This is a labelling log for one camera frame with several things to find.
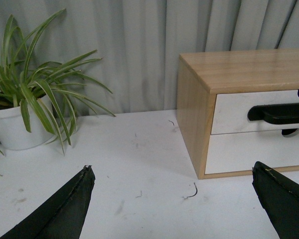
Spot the grey curtain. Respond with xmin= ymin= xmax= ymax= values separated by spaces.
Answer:
xmin=0 ymin=0 xmax=299 ymax=113

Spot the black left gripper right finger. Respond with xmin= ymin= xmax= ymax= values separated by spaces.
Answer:
xmin=252 ymin=161 xmax=299 ymax=239

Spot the white plant pot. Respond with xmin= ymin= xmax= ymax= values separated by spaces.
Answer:
xmin=0 ymin=107 xmax=53 ymax=150

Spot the green spider plant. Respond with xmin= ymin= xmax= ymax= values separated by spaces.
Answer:
xmin=0 ymin=8 xmax=117 ymax=177

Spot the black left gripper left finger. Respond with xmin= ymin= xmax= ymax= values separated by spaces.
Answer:
xmin=1 ymin=165 xmax=95 ymax=239

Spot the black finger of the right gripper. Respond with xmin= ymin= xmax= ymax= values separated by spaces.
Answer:
xmin=248 ymin=90 xmax=299 ymax=132

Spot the wooden drawer cabinet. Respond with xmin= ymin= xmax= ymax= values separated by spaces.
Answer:
xmin=177 ymin=49 xmax=299 ymax=179

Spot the white drawer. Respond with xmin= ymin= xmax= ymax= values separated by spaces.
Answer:
xmin=211 ymin=90 xmax=299 ymax=135
xmin=205 ymin=129 xmax=299 ymax=174

